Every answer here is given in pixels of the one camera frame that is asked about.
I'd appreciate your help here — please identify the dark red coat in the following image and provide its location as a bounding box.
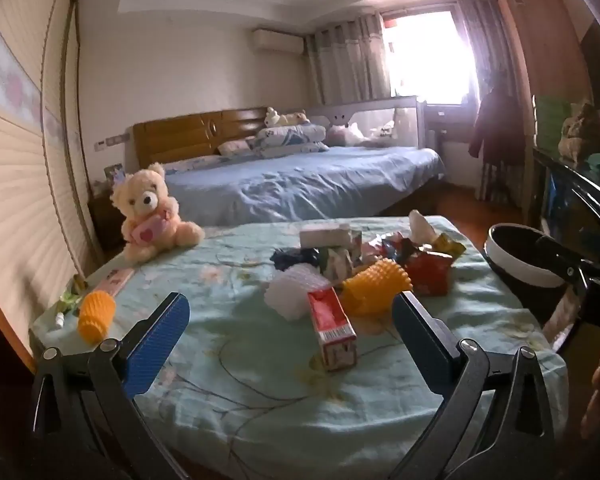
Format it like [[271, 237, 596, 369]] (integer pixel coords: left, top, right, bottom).
[[467, 85, 526, 166]]

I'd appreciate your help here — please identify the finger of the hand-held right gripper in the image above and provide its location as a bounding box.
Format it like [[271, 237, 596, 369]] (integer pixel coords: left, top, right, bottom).
[[550, 239, 594, 284]]

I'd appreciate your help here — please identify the folded blue white quilt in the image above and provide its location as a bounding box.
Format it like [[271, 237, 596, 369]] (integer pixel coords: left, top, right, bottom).
[[255, 124, 329, 159]]

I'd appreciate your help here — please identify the green candy wrapper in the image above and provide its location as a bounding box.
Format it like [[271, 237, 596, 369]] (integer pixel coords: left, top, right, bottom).
[[55, 275, 88, 331]]

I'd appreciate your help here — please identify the grey bed guard rail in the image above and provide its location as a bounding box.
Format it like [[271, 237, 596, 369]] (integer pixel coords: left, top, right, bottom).
[[307, 95, 428, 150]]

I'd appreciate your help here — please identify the black glossy cabinet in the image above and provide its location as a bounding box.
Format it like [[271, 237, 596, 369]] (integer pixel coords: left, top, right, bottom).
[[532, 145, 600, 246]]

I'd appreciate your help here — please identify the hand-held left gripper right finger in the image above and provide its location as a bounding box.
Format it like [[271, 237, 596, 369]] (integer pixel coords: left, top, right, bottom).
[[391, 290, 556, 480]]

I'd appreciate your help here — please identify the yellow snack wrapper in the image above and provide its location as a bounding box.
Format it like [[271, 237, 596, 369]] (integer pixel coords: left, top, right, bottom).
[[432, 234, 467, 261]]

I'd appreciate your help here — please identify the white air conditioner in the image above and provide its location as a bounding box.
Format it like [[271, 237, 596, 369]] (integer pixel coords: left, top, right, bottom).
[[251, 29, 306, 55]]

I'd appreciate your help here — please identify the bright window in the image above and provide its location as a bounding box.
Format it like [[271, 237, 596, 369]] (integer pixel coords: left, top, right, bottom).
[[382, 10, 476, 106]]

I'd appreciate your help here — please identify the orange foam fruit net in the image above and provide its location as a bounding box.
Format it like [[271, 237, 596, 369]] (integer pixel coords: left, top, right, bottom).
[[77, 290, 117, 345]]

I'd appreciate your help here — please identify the red candy wrapper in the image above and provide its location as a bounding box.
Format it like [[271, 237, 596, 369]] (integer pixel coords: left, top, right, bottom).
[[362, 232, 421, 266]]

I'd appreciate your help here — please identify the small white pillow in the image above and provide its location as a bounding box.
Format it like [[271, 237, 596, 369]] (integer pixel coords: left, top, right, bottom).
[[217, 139, 254, 157]]

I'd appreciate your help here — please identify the white foam fruit net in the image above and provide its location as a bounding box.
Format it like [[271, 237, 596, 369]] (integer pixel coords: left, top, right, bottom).
[[264, 262, 331, 321]]

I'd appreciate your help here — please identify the white tissue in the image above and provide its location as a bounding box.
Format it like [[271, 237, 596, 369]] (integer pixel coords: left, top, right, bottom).
[[409, 210, 438, 246]]

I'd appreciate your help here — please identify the wall switch panel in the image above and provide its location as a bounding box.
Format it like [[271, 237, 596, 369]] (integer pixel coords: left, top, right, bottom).
[[94, 135, 131, 151]]

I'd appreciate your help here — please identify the small desk with drawer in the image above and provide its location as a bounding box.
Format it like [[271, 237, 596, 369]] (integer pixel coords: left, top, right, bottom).
[[425, 102, 476, 143]]

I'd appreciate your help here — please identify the blue snack wrapper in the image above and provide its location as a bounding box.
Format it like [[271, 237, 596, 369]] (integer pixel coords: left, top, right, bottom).
[[270, 247, 326, 274]]

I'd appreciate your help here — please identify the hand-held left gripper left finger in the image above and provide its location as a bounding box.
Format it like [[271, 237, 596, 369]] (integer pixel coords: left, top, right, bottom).
[[30, 291, 192, 480]]

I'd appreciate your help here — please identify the cream teddy bear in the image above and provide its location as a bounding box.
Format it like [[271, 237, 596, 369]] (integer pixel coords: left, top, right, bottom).
[[111, 161, 206, 263]]

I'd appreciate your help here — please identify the flat blue pillow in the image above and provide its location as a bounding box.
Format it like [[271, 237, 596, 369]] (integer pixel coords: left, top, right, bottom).
[[162, 155, 226, 173]]

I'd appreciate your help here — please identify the white bin with black liner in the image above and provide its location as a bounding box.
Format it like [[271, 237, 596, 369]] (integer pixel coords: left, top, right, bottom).
[[484, 222, 581, 356]]

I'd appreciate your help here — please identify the white sliding closet door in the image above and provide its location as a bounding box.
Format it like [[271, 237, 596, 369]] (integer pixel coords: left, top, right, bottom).
[[0, 0, 97, 361]]

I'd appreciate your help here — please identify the red snack wrapper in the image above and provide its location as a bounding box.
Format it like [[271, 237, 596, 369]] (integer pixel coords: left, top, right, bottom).
[[405, 250, 455, 297]]

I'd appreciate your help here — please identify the white tissue pack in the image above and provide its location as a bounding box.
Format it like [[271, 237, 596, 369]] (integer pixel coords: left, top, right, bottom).
[[299, 223, 363, 250]]

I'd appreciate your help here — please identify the pink packet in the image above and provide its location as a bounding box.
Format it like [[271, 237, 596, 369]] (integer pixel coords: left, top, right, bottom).
[[94, 267, 136, 293]]

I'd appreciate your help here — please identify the wooden headboard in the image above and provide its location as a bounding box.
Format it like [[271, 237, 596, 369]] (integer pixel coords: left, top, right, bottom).
[[132, 106, 271, 171]]

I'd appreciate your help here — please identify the bed with blue sheet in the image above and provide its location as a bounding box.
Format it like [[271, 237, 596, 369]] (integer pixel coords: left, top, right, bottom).
[[160, 145, 446, 226]]

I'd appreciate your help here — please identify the small white plush toy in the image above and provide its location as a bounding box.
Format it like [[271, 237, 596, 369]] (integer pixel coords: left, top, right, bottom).
[[265, 107, 311, 128]]

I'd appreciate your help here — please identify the green floral tablecloth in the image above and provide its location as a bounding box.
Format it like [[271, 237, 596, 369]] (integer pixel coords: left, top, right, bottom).
[[30, 215, 568, 480]]

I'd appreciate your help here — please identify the brown plush toy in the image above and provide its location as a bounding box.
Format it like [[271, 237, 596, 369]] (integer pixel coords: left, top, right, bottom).
[[557, 102, 600, 163]]

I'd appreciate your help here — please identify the dark wooden nightstand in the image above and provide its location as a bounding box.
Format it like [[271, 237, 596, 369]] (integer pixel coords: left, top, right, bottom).
[[87, 192, 129, 256]]

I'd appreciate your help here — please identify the small printed carton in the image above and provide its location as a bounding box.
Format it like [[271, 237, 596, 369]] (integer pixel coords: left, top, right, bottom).
[[325, 245, 363, 281]]

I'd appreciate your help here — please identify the orange spiky ball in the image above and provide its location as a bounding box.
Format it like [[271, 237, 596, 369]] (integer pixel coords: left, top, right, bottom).
[[341, 259, 413, 317]]

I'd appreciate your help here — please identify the red cigarette box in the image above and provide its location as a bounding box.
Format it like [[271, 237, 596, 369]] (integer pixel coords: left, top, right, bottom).
[[307, 287, 358, 372]]

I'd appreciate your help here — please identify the grey patterned curtain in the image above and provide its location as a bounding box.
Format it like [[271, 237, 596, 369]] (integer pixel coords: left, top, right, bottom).
[[457, 0, 506, 106], [305, 10, 393, 106]]

